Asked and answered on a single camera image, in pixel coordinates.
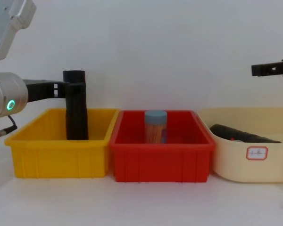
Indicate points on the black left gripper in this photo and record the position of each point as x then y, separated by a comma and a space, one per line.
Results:
39, 90

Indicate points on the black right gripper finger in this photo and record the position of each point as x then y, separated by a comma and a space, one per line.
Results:
266, 69

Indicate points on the tall black cylinder bottle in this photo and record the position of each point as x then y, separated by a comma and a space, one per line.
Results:
77, 117

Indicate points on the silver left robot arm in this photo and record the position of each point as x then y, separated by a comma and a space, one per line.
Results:
7, 94

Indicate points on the yellow plastic bin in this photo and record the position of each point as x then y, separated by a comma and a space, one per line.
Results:
56, 157

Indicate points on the long black cylinder tool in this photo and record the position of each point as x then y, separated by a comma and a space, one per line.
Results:
240, 134

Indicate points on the white label with red border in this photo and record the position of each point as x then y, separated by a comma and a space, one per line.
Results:
257, 153

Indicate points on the cream plastic bin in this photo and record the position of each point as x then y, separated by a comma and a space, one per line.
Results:
268, 169

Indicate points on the toothpick jar with grey lid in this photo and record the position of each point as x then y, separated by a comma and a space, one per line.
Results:
155, 129

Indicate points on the red plastic bin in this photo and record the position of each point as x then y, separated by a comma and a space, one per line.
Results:
160, 162

